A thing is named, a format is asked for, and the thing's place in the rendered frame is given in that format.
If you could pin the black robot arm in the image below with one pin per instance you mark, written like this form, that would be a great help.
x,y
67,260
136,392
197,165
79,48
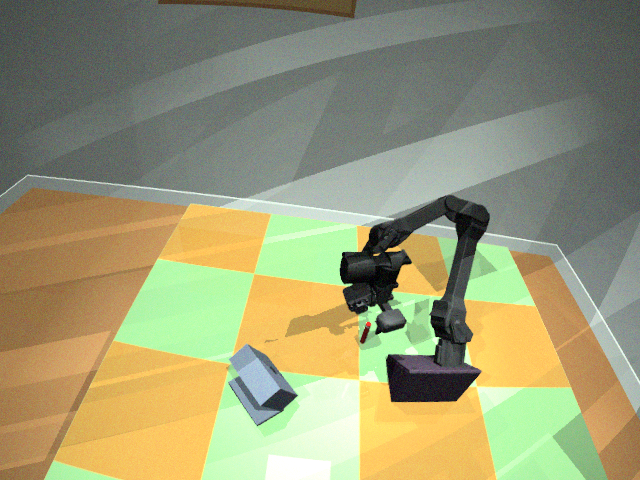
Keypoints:
x,y
449,313

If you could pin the red peg with white band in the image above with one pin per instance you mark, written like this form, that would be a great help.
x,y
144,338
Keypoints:
x,y
365,333

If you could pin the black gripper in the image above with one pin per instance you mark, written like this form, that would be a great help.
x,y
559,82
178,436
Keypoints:
x,y
390,319

